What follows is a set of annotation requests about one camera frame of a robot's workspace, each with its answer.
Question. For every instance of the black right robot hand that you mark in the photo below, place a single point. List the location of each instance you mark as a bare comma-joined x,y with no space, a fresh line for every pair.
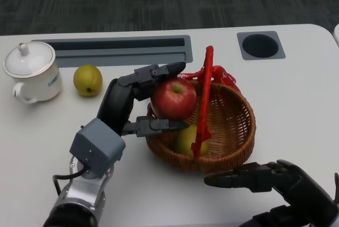
302,187

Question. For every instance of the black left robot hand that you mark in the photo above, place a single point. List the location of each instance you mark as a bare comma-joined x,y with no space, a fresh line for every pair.
116,105

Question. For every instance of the red apple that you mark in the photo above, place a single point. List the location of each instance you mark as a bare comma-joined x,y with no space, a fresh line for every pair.
172,100

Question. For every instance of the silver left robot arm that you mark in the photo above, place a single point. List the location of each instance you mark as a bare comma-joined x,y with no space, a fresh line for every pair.
76,198

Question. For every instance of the green pear with brown spot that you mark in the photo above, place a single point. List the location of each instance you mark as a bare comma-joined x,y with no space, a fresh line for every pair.
88,79

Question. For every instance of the green pear with yellow tint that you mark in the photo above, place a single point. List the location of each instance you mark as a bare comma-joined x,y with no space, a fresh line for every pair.
185,142

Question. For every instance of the white ceramic mug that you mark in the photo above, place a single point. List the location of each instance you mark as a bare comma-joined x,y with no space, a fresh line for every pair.
39,89

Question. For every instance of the white mug lid with knob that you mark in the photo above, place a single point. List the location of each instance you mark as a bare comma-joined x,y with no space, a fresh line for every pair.
29,60

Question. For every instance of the white neighbouring table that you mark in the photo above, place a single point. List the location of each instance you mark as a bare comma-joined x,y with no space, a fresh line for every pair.
337,35

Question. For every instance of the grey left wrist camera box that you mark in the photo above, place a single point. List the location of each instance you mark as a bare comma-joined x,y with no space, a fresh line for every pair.
98,145

